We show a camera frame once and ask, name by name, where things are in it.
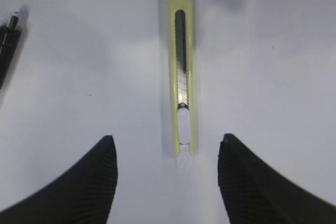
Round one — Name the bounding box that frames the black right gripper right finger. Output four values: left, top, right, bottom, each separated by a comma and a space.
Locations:
217, 133, 335, 223

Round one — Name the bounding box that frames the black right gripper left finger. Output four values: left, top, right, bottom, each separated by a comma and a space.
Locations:
1, 135, 118, 223

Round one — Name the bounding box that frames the yellow utility knife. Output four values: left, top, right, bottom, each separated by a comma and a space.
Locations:
169, 0, 196, 169

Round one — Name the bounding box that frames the black pen right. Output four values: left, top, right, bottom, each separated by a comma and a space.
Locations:
1, 12, 21, 88

